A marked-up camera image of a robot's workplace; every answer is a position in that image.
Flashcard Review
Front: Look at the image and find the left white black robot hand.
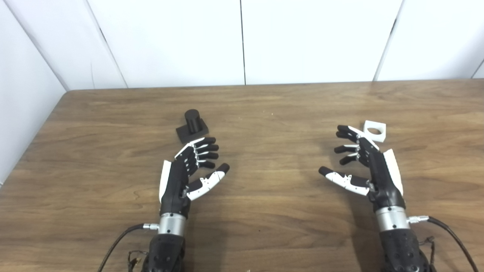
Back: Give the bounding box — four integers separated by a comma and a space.
158, 137, 230, 218

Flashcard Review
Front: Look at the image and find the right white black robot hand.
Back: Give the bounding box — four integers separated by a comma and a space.
318, 125, 406, 213

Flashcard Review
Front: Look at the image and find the white square piece with hole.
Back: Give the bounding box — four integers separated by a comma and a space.
363, 121, 386, 143

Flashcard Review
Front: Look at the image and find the black peg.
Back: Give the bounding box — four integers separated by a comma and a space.
176, 109, 209, 144

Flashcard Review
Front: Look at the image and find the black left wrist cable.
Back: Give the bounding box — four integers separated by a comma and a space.
98, 223, 159, 272

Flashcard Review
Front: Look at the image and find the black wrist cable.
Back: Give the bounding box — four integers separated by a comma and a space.
98, 223, 159, 272
406, 215, 479, 272

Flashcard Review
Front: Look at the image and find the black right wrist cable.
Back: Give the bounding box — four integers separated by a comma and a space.
406, 215, 479, 272

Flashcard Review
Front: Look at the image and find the thin right arm wire bundle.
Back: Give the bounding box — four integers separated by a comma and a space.
419, 236, 436, 267

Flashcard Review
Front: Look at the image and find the thin arm wire bundle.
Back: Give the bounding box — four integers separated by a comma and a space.
128, 250, 149, 272
419, 236, 436, 267

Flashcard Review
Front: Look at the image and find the thin left arm wire bundle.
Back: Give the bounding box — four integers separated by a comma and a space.
128, 250, 149, 272

